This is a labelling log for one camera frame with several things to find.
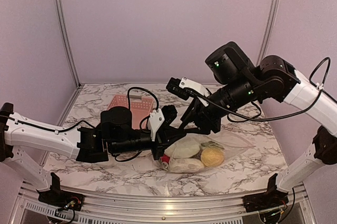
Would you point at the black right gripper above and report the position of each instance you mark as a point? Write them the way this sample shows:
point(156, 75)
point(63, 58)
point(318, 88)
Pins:
point(203, 118)

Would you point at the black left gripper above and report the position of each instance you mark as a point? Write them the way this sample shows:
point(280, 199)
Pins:
point(165, 135)

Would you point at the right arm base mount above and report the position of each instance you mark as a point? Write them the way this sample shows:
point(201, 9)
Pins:
point(270, 198)

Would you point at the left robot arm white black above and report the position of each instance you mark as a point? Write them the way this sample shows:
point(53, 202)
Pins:
point(114, 135)

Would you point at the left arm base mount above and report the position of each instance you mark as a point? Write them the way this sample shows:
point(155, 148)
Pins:
point(62, 199)

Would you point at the aluminium front rail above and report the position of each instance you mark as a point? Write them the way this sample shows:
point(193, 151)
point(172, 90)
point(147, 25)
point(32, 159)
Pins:
point(100, 207)

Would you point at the yellow toy lemon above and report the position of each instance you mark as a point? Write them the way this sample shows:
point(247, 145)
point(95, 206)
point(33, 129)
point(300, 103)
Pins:
point(212, 157)

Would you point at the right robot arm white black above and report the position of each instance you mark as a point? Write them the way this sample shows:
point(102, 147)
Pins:
point(243, 82)

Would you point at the white toy vegetable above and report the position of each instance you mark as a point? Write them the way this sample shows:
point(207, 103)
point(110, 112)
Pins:
point(189, 165)
point(182, 149)

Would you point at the red toy apple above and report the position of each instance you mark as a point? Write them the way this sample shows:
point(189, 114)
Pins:
point(165, 160)

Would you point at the pink perforated plastic basket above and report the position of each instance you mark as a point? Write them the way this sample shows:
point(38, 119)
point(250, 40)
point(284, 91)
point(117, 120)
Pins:
point(141, 106)

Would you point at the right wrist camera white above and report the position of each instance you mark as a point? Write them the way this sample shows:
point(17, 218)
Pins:
point(185, 88)

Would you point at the aluminium frame post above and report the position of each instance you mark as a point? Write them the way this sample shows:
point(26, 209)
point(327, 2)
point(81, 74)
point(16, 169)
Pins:
point(274, 6)
point(66, 43)

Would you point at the left aluminium frame post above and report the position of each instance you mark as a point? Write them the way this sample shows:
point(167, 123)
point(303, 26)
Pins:
point(66, 43)

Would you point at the clear pink zip top bag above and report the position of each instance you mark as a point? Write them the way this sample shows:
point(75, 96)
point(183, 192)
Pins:
point(233, 146)

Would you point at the right aluminium frame post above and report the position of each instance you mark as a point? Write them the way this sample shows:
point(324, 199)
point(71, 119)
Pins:
point(274, 6)

